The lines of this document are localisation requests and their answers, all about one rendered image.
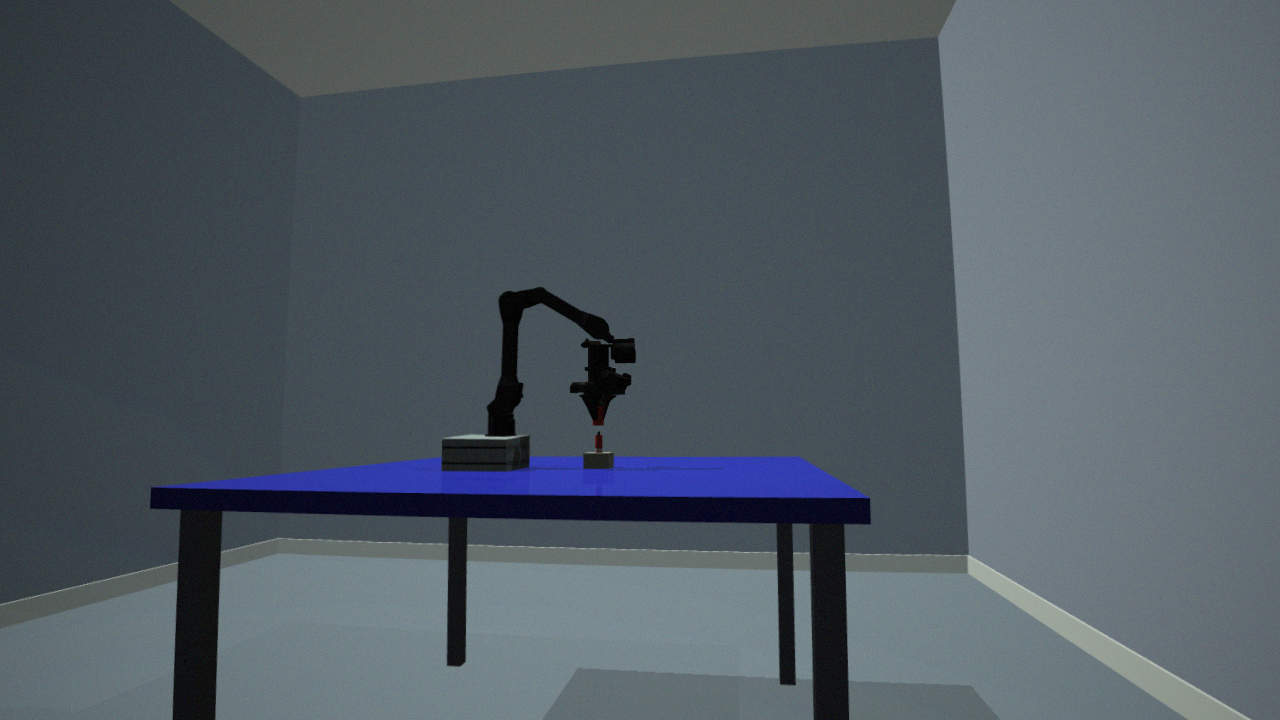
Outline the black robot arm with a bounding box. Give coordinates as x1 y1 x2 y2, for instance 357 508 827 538
485 287 636 437

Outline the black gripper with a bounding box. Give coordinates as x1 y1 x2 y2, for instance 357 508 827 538
570 363 625 421

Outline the cream rectangular block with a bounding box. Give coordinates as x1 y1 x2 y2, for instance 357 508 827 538
582 452 614 469

